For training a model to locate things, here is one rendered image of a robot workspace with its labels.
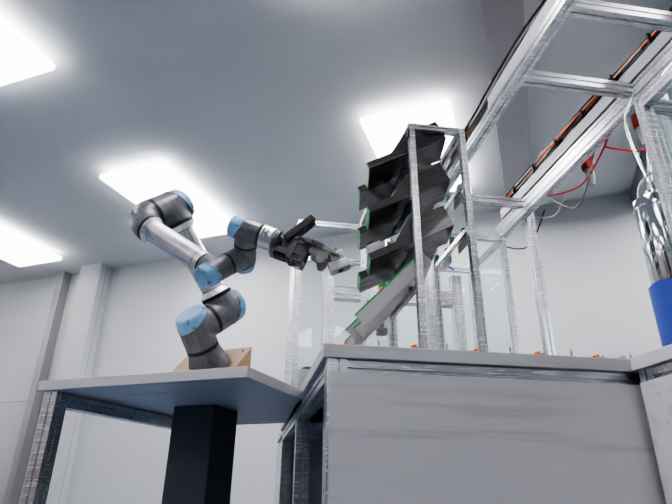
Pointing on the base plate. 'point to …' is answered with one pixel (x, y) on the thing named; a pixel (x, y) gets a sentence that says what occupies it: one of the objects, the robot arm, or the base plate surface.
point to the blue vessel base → (661, 293)
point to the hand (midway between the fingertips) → (336, 256)
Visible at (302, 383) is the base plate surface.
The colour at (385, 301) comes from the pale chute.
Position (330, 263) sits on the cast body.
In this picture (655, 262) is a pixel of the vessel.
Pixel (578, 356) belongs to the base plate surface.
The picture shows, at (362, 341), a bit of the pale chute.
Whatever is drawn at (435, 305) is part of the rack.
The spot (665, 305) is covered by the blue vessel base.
